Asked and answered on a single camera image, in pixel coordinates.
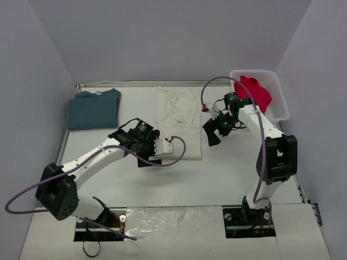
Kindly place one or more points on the red t shirt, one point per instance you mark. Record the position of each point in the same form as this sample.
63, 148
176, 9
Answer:
260, 95

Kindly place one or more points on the white t shirt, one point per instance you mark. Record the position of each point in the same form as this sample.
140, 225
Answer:
178, 113

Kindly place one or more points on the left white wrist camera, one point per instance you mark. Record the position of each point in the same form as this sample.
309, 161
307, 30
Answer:
162, 146

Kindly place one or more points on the white plastic basket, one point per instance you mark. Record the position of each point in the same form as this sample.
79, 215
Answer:
277, 110

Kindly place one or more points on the folded teal t shirt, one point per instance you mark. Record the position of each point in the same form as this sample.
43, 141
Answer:
87, 111

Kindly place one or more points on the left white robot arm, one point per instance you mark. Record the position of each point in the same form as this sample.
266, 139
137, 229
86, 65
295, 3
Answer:
59, 191

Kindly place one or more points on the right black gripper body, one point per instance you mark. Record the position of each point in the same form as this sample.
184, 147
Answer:
217, 129

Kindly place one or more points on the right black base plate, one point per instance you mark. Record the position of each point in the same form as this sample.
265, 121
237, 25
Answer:
239, 225

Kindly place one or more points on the aluminium table rail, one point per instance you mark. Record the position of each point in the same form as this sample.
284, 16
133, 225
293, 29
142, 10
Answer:
146, 83

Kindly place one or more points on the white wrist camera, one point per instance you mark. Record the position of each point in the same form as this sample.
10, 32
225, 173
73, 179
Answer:
162, 146
211, 110

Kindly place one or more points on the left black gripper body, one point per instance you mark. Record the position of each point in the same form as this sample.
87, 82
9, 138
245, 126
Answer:
148, 156

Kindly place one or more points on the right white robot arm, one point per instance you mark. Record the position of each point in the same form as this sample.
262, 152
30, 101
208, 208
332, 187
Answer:
277, 159

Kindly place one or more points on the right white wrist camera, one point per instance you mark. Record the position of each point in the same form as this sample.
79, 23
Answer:
211, 110

